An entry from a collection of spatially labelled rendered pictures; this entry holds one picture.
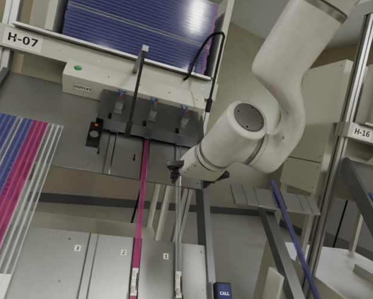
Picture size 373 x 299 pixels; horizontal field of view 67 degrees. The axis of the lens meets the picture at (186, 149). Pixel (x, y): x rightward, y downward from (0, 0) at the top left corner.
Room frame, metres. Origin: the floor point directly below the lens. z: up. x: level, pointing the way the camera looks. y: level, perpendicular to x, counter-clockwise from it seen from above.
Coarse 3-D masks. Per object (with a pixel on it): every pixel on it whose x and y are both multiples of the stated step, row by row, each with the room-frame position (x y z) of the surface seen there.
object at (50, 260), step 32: (32, 256) 0.62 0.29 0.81; (64, 256) 0.64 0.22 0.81; (96, 256) 0.66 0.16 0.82; (128, 256) 0.69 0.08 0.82; (160, 256) 0.71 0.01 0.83; (192, 256) 0.74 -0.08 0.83; (32, 288) 0.58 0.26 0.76; (64, 288) 0.60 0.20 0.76; (96, 288) 0.62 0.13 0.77; (128, 288) 0.64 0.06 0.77; (160, 288) 0.67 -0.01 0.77; (192, 288) 0.69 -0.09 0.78
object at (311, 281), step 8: (272, 184) 0.94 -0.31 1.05; (280, 200) 0.90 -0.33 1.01; (280, 208) 0.88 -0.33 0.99; (288, 216) 0.86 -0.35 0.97; (288, 224) 0.83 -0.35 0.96; (296, 240) 0.80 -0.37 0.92; (296, 248) 0.79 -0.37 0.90; (304, 256) 0.77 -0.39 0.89; (304, 264) 0.75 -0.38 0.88; (304, 272) 0.74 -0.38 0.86; (312, 280) 0.72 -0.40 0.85; (312, 288) 0.71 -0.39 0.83
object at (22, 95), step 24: (0, 96) 0.85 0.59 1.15; (24, 96) 0.88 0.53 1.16; (48, 96) 0.92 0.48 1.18; (72, 96) 0.95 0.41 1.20; (48, 120) 0.86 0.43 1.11; (72, 120) 0.89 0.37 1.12; (72, 144) 0.83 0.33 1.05; (120, 144) 0.89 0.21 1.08; (168, 144) 0.96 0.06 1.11; (72, 168) 0.79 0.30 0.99; (96, 168) 0.81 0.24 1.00; (120, 168) 0.84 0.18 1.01
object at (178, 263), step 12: (180, 156) 0.93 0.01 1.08; (180, 168) 0.90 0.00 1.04; (180, 180) 0.87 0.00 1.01; (180, 192) 0.84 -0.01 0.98; (180, 204) 0.82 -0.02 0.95; (180, 216) 0.79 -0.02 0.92; (180, 228) 0.77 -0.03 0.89; (180, 240) 0.75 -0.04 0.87; (180, 252) 0.73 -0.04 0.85; (180, 264) 0.71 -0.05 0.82
